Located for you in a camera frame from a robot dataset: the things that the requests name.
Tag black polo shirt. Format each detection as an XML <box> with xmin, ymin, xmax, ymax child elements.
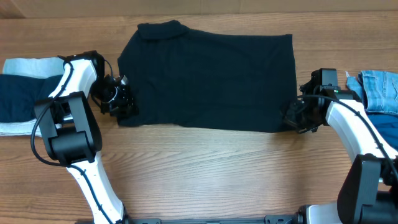
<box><xmin>118</xmin><ymin>20</ymin><xmax>297</xmax><ymax>133</ymax></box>

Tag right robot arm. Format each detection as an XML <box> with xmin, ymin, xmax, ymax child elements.
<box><xmin>281</xmin><ymin>68</ymin><xmax>397</xmax><ymax>223</ymax></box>

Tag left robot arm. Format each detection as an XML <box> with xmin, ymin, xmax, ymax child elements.
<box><xmin>32</xmin><ymin>50</ymin><xmax>139</xmax><ymax>223</ymax></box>

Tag light blue denim jeans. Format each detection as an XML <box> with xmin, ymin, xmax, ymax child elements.
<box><xmin>346</xmin><ymin>70</ymin><xmax>397</xmax><ymax>116</ymax></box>

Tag dark blue garment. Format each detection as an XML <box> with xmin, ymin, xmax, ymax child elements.
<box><xmin>368</xmin><ymin>113</ymin><xmax>398</xmax><ymax>158</ymax></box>

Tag folded light grey garment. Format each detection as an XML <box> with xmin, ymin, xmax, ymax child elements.
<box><xmin>1</xmin><ymin>57</ymin><xmax>64</xmax><ymax>136</ymax></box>

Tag folded navy garment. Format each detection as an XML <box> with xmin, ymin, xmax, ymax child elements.
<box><xmin>0</xmin><ymin>74</ymin><xmax>62</xmax><ymax>123</ymax></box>

